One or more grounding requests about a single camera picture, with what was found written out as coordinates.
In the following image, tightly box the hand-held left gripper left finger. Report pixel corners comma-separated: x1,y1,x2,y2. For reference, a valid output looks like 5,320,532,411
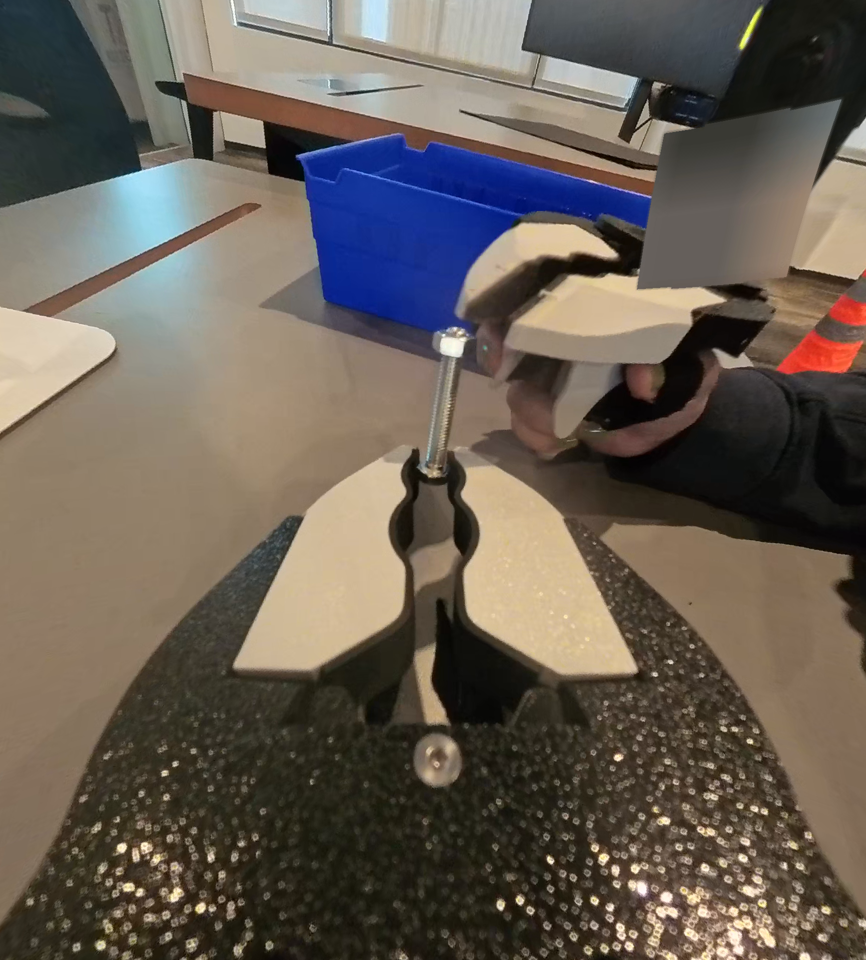
232,445,415,710

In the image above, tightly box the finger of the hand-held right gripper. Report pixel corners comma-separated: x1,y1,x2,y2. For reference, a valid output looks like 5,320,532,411
489,273,730,387
455,217,640,327

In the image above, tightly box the black computer monitor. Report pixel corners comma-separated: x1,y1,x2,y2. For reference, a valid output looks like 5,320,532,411
459,0,767,170

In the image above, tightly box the person's right forearm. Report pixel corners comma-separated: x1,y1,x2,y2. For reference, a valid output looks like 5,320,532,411
601,367,866,560

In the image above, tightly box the silver threaded bolt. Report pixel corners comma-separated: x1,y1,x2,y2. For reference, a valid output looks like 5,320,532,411
418,351,465,481

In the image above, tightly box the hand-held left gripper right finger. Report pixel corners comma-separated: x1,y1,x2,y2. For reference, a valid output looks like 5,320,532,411
448,445,639,725

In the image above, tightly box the dark office chair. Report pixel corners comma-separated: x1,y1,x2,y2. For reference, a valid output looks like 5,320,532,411
0,0,141,220

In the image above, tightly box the grey wood-edged table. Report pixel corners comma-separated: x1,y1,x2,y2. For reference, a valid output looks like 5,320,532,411
157,71,659,198

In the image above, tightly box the white framed window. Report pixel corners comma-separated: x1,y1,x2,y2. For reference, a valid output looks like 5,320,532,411
232,0,636,91

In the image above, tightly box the blue plastic bin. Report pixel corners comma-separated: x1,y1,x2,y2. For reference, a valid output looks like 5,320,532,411
296,133,653,331

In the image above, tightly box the white stand base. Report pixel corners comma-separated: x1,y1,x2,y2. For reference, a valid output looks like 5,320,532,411
0,296,117,470

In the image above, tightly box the grey table cable hatch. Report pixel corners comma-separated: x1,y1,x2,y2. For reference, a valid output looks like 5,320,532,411
298,73,425,97

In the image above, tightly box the person's right hand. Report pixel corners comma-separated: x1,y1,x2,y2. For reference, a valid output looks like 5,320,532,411
509,361,719,460

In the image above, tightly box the orange traffic cone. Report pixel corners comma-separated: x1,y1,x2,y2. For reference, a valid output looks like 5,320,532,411
778,231,866,375

